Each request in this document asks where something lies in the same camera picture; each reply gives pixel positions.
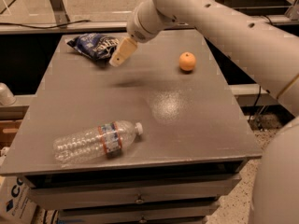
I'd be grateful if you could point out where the orange fruit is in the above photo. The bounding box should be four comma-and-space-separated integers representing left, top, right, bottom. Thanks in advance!
178, 52, 196, 72

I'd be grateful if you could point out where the white cardboard box blue print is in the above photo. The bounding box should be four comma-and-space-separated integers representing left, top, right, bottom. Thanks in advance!
0, 176, 36, 224

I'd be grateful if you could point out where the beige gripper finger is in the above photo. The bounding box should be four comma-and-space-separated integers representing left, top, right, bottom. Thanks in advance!
109, 37, 137, 67

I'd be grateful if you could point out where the grey metal bracket left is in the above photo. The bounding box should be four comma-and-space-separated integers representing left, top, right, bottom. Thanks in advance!
50, 0, 70, 27

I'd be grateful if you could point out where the clear plastic water bottle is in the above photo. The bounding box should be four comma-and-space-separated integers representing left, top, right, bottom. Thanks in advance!
53, 120, 143, 165

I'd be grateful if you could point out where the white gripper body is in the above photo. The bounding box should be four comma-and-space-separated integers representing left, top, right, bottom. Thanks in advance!
126, 0, 165, 43

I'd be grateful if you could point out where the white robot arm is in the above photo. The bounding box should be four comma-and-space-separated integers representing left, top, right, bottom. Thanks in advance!
109, 0, 299, 224

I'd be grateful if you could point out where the grey drawer cabinet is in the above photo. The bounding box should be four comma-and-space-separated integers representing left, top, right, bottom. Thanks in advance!
1, 30, 262, 224

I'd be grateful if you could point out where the black cable at right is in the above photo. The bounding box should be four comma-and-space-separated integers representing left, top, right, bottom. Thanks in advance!
248, 86, 263, 123

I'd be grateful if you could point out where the brown cardboard box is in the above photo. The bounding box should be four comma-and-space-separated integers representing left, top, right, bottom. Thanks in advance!
0, 119, 21, 147

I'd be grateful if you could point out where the white cylinder object left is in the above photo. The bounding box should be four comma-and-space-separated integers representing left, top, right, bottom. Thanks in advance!
0, 83, 16, 106

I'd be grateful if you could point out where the blue chip bag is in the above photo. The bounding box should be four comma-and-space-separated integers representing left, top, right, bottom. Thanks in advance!
67, 33, 119, 62

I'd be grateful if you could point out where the black cable on ledge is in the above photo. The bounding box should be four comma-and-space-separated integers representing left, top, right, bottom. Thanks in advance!
0, 19, 92, 30

